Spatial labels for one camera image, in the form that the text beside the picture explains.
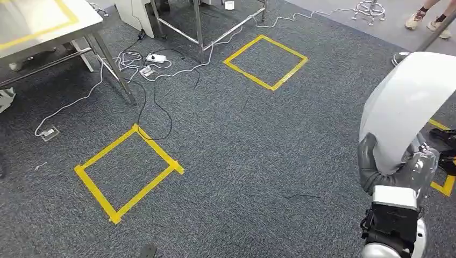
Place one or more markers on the floor socket plate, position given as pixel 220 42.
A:
pixel 50 134

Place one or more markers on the small white scrap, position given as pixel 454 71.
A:
pixel 41 166

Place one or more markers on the small white power adapter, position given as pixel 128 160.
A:
pixel 146 71

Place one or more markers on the white power strip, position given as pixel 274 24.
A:
pixel 156 58

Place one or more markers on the person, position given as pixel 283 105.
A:
pixel 414 21

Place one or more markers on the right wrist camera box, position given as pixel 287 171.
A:
pixel 393 197

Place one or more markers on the black robot foot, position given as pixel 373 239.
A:
pixel 445 137

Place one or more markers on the steel bench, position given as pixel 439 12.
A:
pixel 35 21

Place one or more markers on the white plastic object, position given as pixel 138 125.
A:
pixel 6 99

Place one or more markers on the steel table frame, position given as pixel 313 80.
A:
pixel 198 21

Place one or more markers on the yellow floor tape square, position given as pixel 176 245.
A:
pixel 95 194
pixel 248 75

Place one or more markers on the small white roll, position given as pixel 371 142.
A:
pixel 229 5

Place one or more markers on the black plug adapter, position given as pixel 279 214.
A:
pixel 141 35

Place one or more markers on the white cabinet panel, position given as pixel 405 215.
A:
pixel 135 14

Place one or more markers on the chrome stool base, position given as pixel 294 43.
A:
pixel 370 9

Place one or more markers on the grey stand pole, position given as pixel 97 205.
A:
pixel 434 34

